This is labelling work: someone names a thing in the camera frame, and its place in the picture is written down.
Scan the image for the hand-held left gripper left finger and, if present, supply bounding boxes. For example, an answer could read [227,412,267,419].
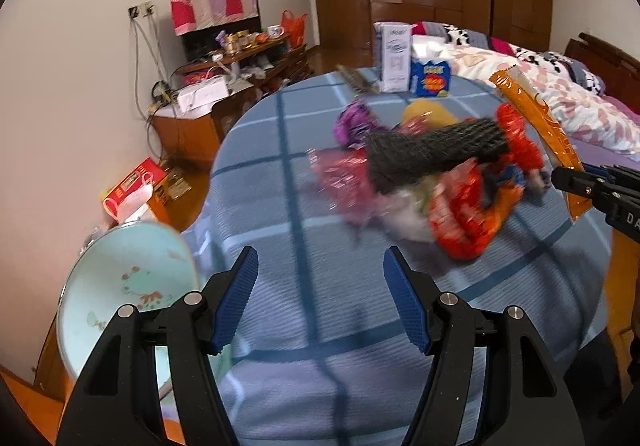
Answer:
[56,245,261,446]

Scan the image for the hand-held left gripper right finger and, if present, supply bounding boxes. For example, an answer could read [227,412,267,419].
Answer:
[384,246,586,446]

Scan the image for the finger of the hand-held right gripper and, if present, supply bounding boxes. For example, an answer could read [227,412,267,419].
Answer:
[552,165,616,199]

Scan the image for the blue wrapper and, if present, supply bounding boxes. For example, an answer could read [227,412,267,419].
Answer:
[494,166,527,193]

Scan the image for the long orange snack wrapper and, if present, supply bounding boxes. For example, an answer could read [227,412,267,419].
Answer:
[489,67,593,224]

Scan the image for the white plastic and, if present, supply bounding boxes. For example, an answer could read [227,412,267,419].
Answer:
[379,186,437,243]

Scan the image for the red plastic bag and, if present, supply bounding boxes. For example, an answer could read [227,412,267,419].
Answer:
[430,165,526,260]

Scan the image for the pale green enamel bin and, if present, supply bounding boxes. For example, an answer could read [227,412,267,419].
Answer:
[56,221,201,397]

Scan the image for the red clear plastic wrapper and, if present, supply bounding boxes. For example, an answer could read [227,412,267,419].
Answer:
[311,148,382,213]

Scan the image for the black foam fruit net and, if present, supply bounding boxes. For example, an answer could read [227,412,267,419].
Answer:
[367,117,511,195]

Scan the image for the yellow sponge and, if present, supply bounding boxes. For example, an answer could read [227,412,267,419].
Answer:
[402,98,458,128]

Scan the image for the purple bed sheet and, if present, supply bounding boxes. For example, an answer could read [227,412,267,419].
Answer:
[565,136,640,173]

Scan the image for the red foam fruit net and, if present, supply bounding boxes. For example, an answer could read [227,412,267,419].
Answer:
[494,103,547,173]

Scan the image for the blue plaid tablecloth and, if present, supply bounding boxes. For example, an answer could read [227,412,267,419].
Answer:
[182,67,613,446]

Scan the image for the wooden headboard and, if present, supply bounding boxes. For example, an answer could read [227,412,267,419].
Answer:
[565,32,640,115]

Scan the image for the cow print blanket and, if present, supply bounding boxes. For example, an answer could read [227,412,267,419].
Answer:
[412,21,607,93]

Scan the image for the red cardboard box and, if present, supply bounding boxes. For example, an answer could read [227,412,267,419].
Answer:
[102,157,169,218]

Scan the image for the wooden television cabinet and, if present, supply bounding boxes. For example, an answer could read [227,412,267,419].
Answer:
[150,33,314,172]

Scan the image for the blue tissue box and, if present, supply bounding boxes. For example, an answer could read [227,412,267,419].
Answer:
[410,38,453,98]

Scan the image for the purple foil wrapper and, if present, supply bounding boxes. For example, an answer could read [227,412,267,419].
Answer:
[335,101,390,150]

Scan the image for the flat white box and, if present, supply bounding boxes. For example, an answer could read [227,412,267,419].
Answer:
[177,81,231,113]

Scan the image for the tall white carton box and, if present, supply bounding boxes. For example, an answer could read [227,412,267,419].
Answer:
[374,21,415,93]

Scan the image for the clear packet with dark contents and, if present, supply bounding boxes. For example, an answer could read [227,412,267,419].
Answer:
[336,65,381,94]

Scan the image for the gold cans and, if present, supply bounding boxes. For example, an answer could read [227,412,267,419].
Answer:
[223,32,252,57]

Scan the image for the black television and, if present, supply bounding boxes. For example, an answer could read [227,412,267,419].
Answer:
[181,18,262,63]

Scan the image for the orange plastic bag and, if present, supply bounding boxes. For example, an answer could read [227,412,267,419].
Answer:
[281,9,307,48]

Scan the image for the red patchwork cloth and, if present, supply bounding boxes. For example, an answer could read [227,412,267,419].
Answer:
[167,0,261,37]

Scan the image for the grey wall cable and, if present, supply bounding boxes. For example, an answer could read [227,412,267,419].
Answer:
[131,16,170,119]

